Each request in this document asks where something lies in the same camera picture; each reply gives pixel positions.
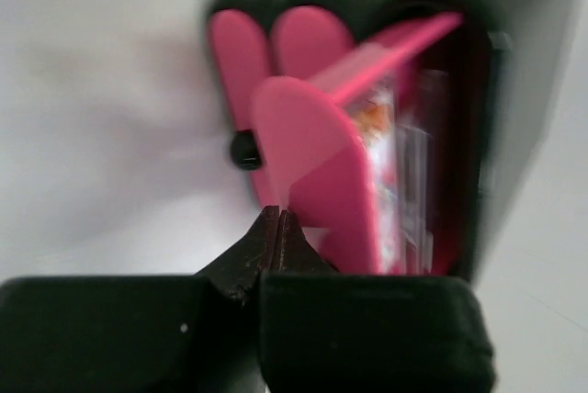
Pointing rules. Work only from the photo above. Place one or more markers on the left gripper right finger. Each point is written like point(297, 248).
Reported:
point(321, 331)

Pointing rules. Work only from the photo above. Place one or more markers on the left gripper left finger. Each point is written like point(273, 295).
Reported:
point(138, 333)

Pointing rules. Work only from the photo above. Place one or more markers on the pink top drawer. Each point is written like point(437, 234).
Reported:
point(315, 161)

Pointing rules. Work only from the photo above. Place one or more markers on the black drawer organizer case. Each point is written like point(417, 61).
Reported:
point(471, 57)

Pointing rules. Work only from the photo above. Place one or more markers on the floral clear makeup box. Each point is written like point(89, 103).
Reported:
point(374, 119)

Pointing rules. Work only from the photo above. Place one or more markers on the pink middle drawer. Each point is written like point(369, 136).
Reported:
point(307, 39)

